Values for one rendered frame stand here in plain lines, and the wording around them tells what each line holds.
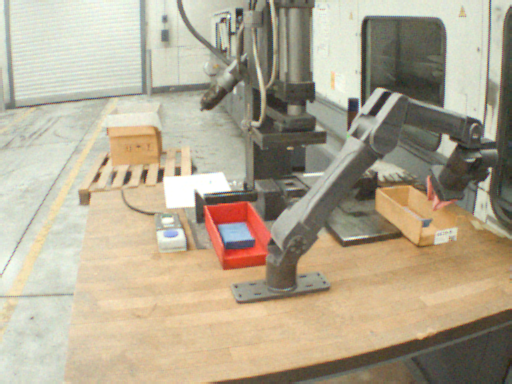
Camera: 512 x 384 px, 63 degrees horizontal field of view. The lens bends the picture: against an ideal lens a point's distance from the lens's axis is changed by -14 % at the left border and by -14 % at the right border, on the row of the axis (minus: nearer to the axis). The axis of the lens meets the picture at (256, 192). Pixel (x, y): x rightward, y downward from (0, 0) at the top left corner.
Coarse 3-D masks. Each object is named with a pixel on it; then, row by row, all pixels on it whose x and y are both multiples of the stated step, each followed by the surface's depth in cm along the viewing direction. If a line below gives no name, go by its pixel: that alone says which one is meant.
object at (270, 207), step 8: (296, 192) 132; (304, 192) 132; (264, 200) 130; (272, 200) 131; (280, 200) 131; (256, 208) 140; (264, 208) 131; (272, 208) 131; (280, 208) 132; (264, 216) 132; (272, 216) 132
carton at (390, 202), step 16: (384, 192) 135; (400, 192) 137; (416, 192) 134; (384, 208) 131; (400, 208) 122; (416, 208) 134; (400, 224) 123; (416, 224) 115; (432, 224) 126; (448, 224) 119; (416, 240) 115; (432, 240) 115; (448, 240) 117
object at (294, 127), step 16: (272, 112) 135; (288, 112) 128; (304, 112) 131; (256, 128) 131; (272, 128) 131; (288, 128) 124; (304, 128) 128; (320, 128) 131; (272, 144) 125; (288, 144) 126; (304, 144) 128; (320, 144) 129
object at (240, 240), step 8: (232, 224) 128; (240, 224) 128; (224, 232) 124; (240, 232) 124; (224, 240) 119; (232, 240) 113; (240, 240) 114; (248, 240) 114; (232, 248) 116; (240, 248) 116
